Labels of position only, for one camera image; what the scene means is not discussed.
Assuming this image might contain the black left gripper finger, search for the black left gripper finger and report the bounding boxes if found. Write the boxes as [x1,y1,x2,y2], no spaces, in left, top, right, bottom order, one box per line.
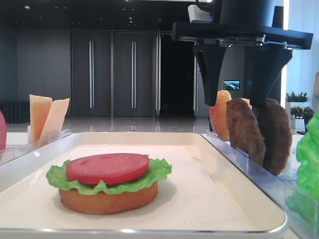
[193,44,226,107]

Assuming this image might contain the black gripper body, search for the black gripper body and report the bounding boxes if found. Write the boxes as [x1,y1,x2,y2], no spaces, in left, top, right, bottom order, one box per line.
[172,0,313,50]

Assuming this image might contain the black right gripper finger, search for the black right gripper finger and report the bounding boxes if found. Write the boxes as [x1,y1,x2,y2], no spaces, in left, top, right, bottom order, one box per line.
[250,47,293,108]

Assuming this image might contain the dark brown meat patty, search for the dark brown meat patty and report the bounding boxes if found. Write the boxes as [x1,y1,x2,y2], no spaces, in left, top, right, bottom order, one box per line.
[253,98,292,175]

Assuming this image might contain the green upright lettuce leaf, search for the green upright lettuce leaf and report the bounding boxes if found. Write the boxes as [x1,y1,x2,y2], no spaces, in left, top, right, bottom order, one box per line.
[286,113,319,225]

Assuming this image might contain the red tomato slice on tray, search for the red tomato slice on tray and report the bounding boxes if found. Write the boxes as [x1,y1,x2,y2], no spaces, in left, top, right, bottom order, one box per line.
[66,153,150,185]

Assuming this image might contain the yellow cheese slice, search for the yellow cheese slice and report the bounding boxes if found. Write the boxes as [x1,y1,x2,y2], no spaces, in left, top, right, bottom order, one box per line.
[40,98,70,139]

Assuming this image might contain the orange cheese slice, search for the orange cheese slice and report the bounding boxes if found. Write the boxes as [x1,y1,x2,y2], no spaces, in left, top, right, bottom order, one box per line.
[29,95,53,142]

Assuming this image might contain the green lettuce leaf on tray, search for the green lettuce leaf on tray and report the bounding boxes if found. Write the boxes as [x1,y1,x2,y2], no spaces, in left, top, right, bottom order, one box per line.
[45,158,172,196]

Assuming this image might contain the red upright tomato slice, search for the red upright tomato slice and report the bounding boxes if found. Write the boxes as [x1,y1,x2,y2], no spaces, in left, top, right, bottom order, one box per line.
[0,112,7,150]

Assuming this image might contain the left upright bun slice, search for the left upright bun slice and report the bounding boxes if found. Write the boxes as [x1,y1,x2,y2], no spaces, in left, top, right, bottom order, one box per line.
[209,90,232,141]

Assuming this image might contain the potted flower plants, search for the potted flower plants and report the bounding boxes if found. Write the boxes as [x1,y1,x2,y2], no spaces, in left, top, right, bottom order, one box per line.
[286,92,315,129]

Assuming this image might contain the dark double doors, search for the dark double doors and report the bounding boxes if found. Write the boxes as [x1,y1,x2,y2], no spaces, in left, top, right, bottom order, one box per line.
[71,30,158,117]

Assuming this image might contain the white rectangular tray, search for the white rectangular tray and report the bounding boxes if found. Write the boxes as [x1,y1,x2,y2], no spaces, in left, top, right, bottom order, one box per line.
[0,132,288,239]

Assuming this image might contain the bottom bun on tray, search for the bottom bun on tray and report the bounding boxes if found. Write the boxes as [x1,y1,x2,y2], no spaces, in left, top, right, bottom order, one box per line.
[59,182,158,215]

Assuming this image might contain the small wall screen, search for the small wall screen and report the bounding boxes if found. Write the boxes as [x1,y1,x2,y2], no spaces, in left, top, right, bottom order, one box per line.
[223,80,240,91]

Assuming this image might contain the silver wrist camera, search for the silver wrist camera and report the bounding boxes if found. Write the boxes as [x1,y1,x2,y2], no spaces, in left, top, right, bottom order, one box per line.
[187,4,214,22]

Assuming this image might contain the clear right acrylic rail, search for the clear right acrylic rail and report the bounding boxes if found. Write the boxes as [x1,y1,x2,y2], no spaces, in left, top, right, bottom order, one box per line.
[203,131,319,239]

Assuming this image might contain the clear acrylic rail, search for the clear acrylic rail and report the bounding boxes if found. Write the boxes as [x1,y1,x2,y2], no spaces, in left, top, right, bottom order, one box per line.
[0,129,70,165]
[203,131,319,239]

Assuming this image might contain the clear left acrylic rail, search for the clear left acrylic rail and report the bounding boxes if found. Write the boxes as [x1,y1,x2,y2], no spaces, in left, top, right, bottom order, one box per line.
[0,129,70,165]

